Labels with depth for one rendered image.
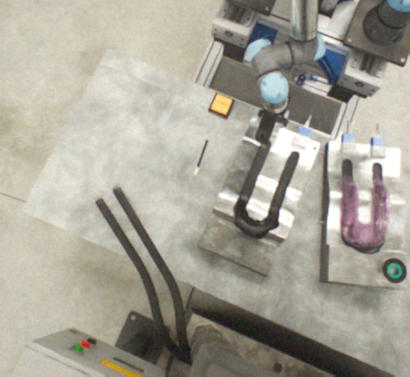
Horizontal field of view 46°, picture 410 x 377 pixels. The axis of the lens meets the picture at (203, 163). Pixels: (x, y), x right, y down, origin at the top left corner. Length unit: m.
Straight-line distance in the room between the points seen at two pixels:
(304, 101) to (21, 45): 1.61
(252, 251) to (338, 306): 0.36
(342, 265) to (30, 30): 2.17
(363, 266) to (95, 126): 1.07
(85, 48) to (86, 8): 0.25
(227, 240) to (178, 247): 0.18
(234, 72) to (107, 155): 1.01
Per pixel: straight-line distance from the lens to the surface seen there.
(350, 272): 1.71
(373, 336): 1.85
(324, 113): 2.59
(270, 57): 1.44
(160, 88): 1.90
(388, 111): 2.94
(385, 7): 1.73
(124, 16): 3.00
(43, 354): 1.11
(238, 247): 1.69
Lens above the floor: 2.54
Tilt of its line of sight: 75 degrees down
